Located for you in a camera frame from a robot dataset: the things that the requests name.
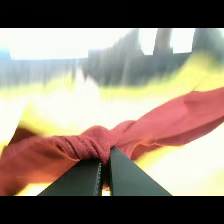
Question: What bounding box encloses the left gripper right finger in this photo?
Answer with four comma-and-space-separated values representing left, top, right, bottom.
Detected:
107, 146, 173, 197

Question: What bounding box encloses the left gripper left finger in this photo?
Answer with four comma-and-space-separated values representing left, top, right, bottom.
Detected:
37, 159, 103, 197

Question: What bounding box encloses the red garment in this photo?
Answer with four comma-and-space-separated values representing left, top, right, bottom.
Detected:
0, 87, 224, 197

